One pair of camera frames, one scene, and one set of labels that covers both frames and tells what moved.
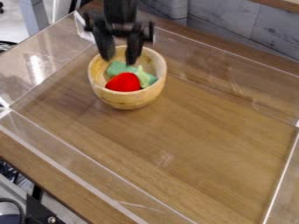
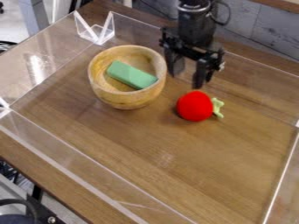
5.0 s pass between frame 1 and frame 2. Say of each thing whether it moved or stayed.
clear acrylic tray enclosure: stayed
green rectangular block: stayed
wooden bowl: stayed
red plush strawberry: moved
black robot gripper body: moved
